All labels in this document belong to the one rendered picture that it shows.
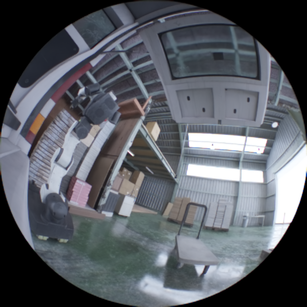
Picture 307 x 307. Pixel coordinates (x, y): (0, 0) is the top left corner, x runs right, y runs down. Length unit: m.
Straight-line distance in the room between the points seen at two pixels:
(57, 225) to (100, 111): 0.99
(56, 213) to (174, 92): 1.54
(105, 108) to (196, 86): 0.97
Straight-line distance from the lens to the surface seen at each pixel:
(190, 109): 1.39
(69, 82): 0.60
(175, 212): 4.63
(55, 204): 0.77
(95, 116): 1.07
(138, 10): 1.38
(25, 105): 0.49
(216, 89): 1.27
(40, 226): 0.83
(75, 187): 1.67
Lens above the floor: 0.62
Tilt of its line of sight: 25 degrees up
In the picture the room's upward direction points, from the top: 20 degrees clockwise
